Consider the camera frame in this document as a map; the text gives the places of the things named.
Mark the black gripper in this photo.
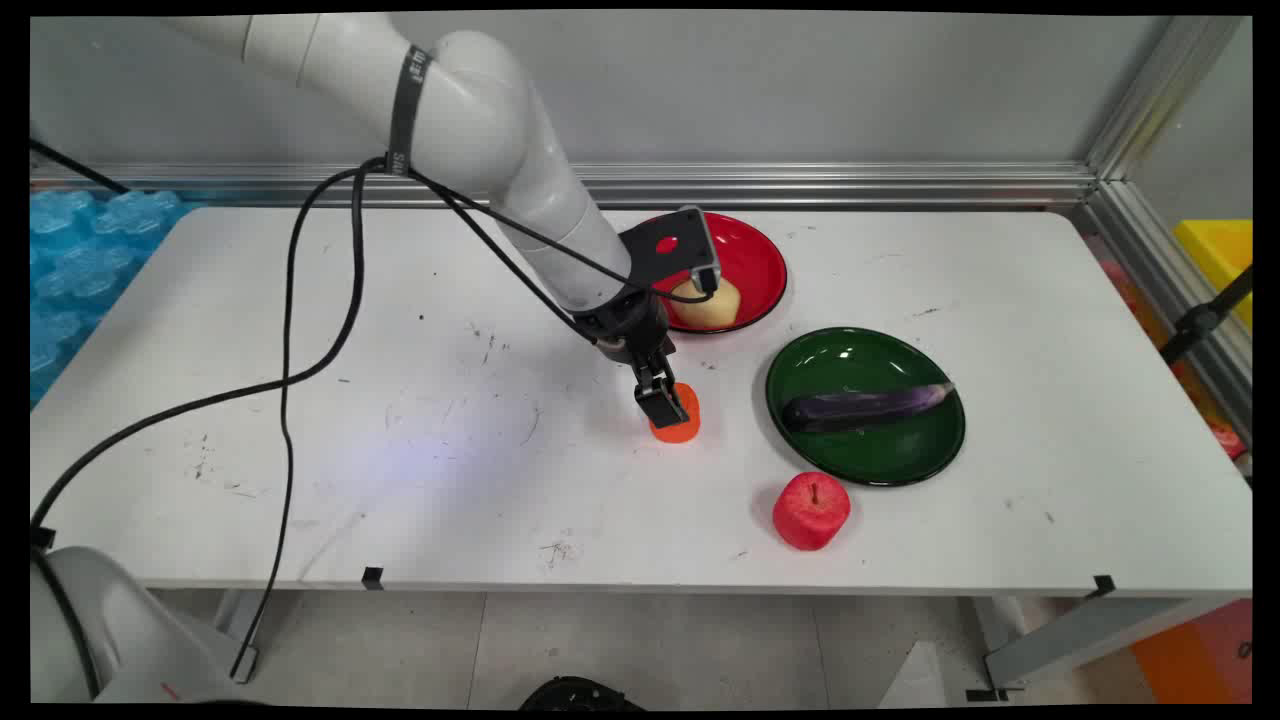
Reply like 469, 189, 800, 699
574, 287, 696, 430

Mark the purple toy eggplant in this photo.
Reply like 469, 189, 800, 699
780, 381, 958, 436

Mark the orange toy fruit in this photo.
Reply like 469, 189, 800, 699
648, 382, 702, 445

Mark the yellow potato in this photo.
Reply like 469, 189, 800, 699
668, 279, 743, 330

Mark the red round plate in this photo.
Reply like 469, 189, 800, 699
632, 211, 789, 336

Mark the red toy apple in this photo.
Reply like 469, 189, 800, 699
771, 471, 853, 552

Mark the green round plate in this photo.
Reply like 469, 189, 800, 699
765, 326, 968, 489

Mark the black round floor object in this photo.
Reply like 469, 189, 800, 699
518, 676, 648, 712

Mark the grey table leg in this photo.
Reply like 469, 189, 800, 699
212, 589, 273, 663

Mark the grey table leg bar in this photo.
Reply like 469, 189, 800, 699
963, 596, 1233, 693

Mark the yellow plastic box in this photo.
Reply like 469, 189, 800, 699
1172, 218, 1253, 333

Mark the orange box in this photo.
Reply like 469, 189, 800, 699
1129, 598, 1253, 704

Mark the blue bubble wrap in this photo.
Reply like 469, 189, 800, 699
30, 188, 206, 406

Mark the black wrist camera mount plate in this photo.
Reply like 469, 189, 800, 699
617, 205, 724, 298

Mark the horizontal aluminium frame rail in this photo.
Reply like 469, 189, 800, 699
30, 161, 1101, 210

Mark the thick black cable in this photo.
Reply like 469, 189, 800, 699
30, 158, 613, 549

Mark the black velcro strap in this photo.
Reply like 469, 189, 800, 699
386, 45, 433, 178

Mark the thin black cable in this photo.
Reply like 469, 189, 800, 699
230, 158, 721, 685

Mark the slanted aluminium side rail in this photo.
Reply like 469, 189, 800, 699
1084, 180, 1253, 446

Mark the aluminium frame corner post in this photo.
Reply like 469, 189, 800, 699
1084, 15, 1251, 183

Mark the black background cable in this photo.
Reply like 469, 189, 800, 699
30, 138, 132, 195

